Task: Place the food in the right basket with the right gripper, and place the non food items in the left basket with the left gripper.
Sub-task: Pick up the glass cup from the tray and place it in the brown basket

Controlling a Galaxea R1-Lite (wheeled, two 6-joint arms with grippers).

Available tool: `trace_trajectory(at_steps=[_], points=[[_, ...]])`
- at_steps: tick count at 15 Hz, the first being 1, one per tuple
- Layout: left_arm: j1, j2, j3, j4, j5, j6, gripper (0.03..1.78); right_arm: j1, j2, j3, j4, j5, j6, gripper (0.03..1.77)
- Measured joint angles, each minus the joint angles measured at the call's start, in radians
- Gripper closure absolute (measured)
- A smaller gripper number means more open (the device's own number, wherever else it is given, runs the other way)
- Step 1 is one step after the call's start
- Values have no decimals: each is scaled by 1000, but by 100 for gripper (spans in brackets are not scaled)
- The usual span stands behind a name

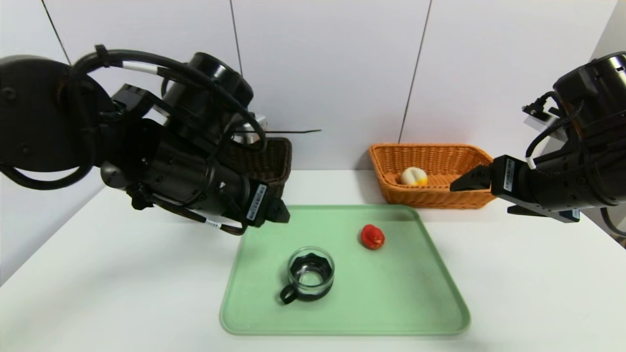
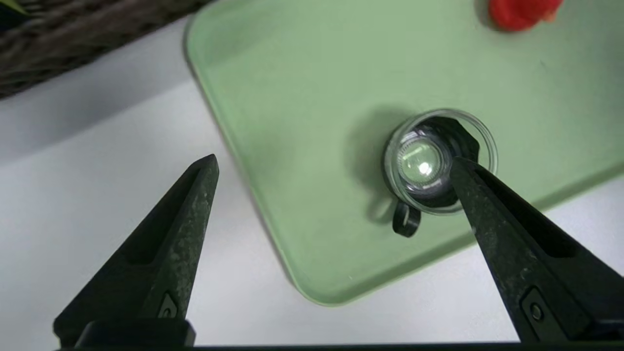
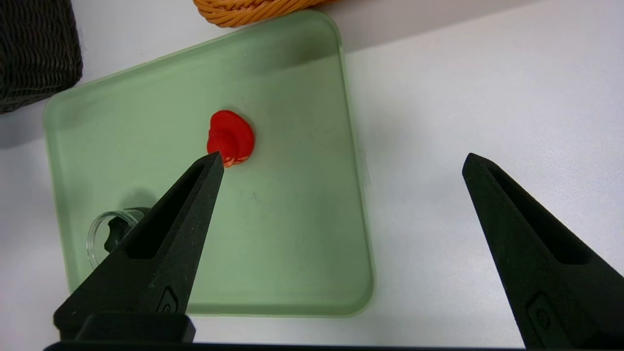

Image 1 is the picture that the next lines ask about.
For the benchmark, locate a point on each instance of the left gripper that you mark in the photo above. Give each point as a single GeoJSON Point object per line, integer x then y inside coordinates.
{"type": "Point", "coordinates": [257, 205]}

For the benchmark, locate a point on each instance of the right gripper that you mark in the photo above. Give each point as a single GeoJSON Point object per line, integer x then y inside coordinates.
{"type": "Point", "coordinates": [506, 177]}

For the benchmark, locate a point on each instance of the white and orange bun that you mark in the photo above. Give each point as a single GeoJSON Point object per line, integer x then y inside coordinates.
{"type": "Point", "coordinates": [413, 177]}

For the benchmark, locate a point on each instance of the red rubber duck toy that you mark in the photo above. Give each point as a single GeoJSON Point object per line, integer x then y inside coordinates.
{"type": "Point", "coordinates": [372, 237]}

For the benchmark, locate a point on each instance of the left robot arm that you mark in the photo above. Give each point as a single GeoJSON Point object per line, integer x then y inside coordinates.
{"type": "Point", "coordinates": [49, 122]}

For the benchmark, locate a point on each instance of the dark brown wicker basket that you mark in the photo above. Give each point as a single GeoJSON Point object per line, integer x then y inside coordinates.
{"type": "Point", "coordinates": [274, 166]}

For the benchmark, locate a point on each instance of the orange wicker basket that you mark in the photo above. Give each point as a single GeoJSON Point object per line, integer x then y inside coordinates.
{"type": "Point", "coordinates": [430, 195]}

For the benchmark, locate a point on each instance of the flat black plate blue end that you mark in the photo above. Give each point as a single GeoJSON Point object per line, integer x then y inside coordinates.
{"type": "Point", "coordinates": [543, 213]}

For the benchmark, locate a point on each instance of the light green plastic tray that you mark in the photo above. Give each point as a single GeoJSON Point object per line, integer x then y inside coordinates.
{"type": "Point", "coordinates": [391, 293]}

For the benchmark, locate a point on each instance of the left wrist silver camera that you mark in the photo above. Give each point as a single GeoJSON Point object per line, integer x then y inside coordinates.
{"type": "Point", "coordinates": [257, 128]}

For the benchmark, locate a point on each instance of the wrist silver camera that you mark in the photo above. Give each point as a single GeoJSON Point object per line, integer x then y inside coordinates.
{"type": "Point", "coordinates": [540, 120]}
{"type": "Point", "coordinates": [257, 128]}

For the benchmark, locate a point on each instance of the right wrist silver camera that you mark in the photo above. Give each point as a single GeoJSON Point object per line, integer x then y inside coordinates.
{"type": "Point", "coordinates": [540, 120]}

